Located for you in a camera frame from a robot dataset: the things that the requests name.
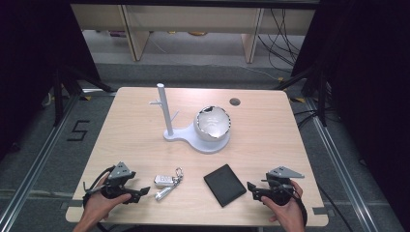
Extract beige wooden bench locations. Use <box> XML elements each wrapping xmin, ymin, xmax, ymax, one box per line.
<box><xmin>71</xmin><ymin>3</ymin><xmax>317</xmax><ymax>64</ymax></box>

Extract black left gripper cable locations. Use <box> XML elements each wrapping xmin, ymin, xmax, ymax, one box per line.
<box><xmin>82</xmin><ymin>165</ymin><xmax>116</xmax><ymax>207</ymax></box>

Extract black wallet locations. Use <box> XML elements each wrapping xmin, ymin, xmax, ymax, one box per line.
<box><xmin>203</xmin><ymin>163</ymin><xmax>248</xmax><ymax>209</ymax></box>

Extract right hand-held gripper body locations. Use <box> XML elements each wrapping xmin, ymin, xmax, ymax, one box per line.
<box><xmin>261</xmin><ymin>165</ymin><xmax>306</xmax><ymax>207</ymax></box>

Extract black curtain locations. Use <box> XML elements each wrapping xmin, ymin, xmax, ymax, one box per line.
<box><xmin>290</xmin><ymin>0</ymin><xmax>410</xmax><ymax>225</ymax></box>
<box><xmin>0</xmin><ymin>0</ymin><xmax>102</xmax><ymax>160</ymax></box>

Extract foil bowl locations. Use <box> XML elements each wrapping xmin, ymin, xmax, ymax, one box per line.
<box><xmin>192</xmin><ymin>104</ymin><xmax>232</xmax><ymax>142</ymax></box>

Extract aluminium floor rail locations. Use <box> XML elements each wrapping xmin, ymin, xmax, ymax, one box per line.
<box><xmin>0</xmin><ymin>92</ymin><xmax>81</xmax><ymax>232</ymax></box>
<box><xmin>304</xmin><ymin>96</ymin><xmax>405</xmax><ymax>232</ymax></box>

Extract black metal stand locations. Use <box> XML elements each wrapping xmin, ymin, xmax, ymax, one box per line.
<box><xmin>274</xmin><ymin>63</ymin><xmax>331</xmax><ymax>128</ymax></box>
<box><xmin>52</xmin><ymin>64</ymin><xmax>114</xmax><ymax>128</ymax></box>

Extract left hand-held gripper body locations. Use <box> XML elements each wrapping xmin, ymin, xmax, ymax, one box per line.
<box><xmin>100</xmin><ymin>161</ymin><xmax>136</xmax><ymax>199</ymax></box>

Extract black floor cable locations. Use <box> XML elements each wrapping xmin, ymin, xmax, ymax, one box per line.
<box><xmin>316</xmin><ymin>184</ymin><xmax>356</xmax><ymax>232</ymax></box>

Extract white floor cable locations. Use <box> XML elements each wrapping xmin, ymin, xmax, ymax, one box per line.
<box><xmin>237</xmin><ymin>63</ymin><xmax>282</xmax><ymax>81</ymax></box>

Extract bundle of black cables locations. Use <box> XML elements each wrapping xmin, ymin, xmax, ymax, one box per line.
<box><xmin>256</xmin><ymin>8</ymin><xmax>307</xmax><ymax>73</ymax></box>

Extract person's left hand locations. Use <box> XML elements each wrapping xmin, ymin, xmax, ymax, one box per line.
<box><xmin>81</xmin><ymin>175</ymin><xmax>132</xmax><ymax>224</ymax></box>

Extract key bunch with white fob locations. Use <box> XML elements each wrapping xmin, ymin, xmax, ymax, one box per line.
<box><xmin>153</xmin><ymin>166</ymin><xmax>185</xmax><ymax>203</ymax></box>

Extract white key stand with tray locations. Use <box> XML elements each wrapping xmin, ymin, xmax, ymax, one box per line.
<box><xmin>148</xmin><ymin>82</ymin><xmax>232</xmax><ymax>155</ymax></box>

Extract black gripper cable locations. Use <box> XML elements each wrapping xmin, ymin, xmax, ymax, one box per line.
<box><xmin>82</xmin><ymin>165</ymin><xmax>116</xmax><ymax>207</ymax></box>
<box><xmin>283</xmin><ymin>184</ymin><xmax>308</xmax><ymax>226</ymax></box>

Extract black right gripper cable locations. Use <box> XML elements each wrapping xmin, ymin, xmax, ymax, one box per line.
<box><xmin>283</xmin><ymin>184</ymin><xmax>308</xmax><ymax>226</ymax></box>

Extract person's right hand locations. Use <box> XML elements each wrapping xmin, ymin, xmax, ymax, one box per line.
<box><xmin>260</xmin><ymin>180</ymin><xmax>307</xmax><ymax>227</ymax></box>

